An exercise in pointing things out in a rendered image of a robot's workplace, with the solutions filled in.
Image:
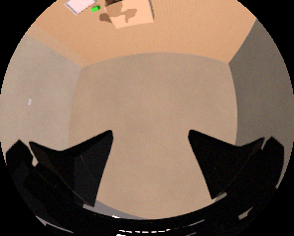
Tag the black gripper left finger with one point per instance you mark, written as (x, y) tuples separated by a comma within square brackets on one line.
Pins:
[(80, 167)]

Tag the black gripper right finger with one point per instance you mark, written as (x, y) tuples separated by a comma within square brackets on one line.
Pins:
[(220, 162)]

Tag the green block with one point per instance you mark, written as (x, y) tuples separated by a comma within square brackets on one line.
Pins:
[(95, 8)]

